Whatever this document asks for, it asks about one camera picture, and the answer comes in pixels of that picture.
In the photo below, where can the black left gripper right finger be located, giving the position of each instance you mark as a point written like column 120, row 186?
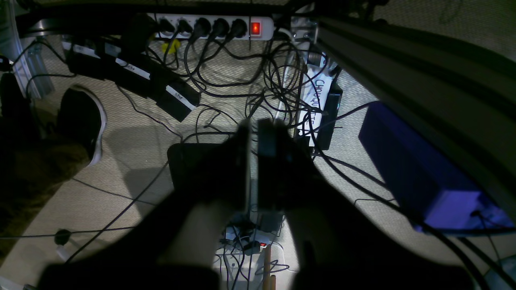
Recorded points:
column 338, row 247

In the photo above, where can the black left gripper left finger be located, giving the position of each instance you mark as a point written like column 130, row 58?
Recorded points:
column 173, row 246

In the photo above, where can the small white power strip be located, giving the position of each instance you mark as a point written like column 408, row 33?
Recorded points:
column 249, row 241

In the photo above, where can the blue box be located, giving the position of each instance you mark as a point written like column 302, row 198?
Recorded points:
column 426, row 183

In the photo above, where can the white labelled device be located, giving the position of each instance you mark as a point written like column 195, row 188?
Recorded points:
column 314, row 98

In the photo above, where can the black power adapter brick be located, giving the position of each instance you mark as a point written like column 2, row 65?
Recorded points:
column 105, row 59

